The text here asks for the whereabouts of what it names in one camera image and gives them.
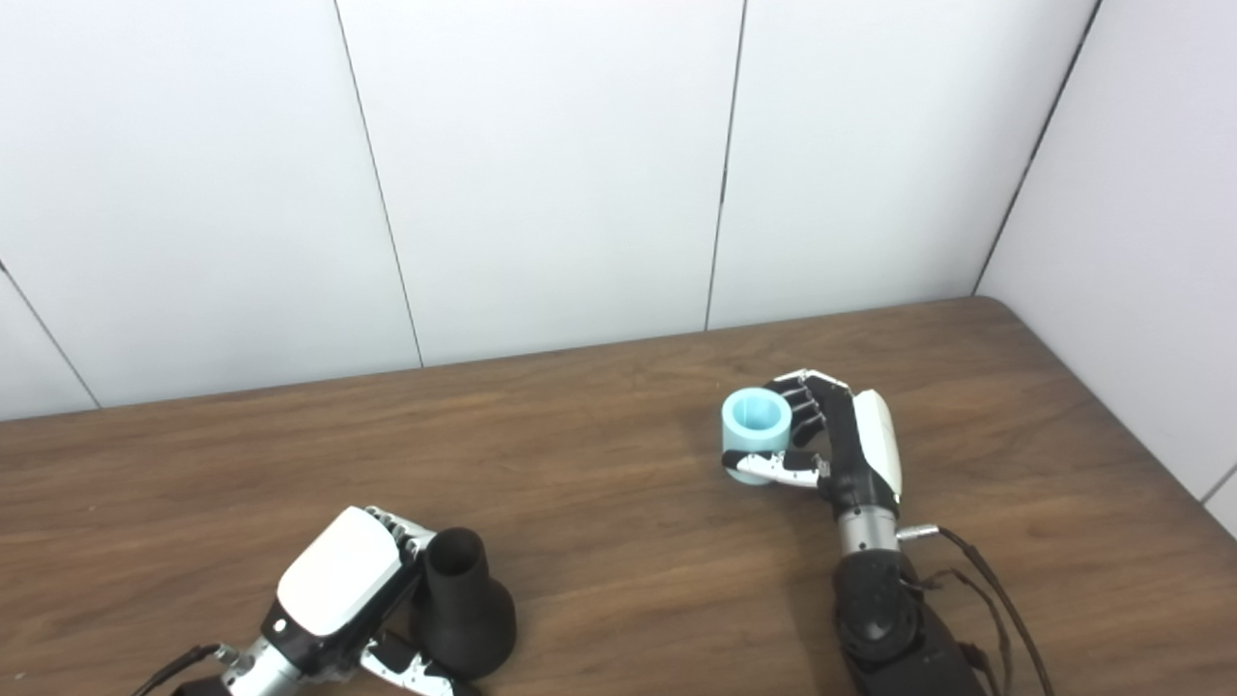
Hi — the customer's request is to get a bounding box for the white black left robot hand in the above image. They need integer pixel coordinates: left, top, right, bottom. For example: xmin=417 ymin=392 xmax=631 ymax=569
xmin=259 ymin=505 xmax=475 ymax=696

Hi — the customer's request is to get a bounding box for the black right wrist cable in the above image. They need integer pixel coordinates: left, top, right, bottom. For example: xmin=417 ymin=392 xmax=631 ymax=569
xmin=897 ymin=522 xmax=1056 ymax=696

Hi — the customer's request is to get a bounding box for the light blue cylinder cup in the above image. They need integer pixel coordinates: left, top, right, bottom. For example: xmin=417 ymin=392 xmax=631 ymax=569
xmin=721 ymin=387 xmax=793 ymax=486

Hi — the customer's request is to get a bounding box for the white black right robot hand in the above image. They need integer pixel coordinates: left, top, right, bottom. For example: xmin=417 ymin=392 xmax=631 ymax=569
xmin=749 ymin=368 xmax=905 ymax=513

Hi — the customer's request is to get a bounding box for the black funnel-shaped nozzle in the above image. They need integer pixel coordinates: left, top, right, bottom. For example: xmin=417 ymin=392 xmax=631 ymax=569
xmin=409 ymin=527 xmax=518 ymax=680

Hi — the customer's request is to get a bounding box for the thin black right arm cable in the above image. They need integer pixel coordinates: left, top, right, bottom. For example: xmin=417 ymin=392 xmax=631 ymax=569
xmin=918 ymin=568 xmax=1014 ymax=696

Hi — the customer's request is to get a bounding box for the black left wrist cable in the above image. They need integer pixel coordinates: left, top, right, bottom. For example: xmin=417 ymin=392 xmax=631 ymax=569
xmin=130 ymin=644 xmax=228 ymax=696

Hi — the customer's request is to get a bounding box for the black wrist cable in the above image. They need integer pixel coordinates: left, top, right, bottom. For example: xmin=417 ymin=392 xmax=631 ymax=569
xmin=897 ymin=522 xmax=1056 ymax=696
xmin=130 ymin=644 xmax=228 ymax=696

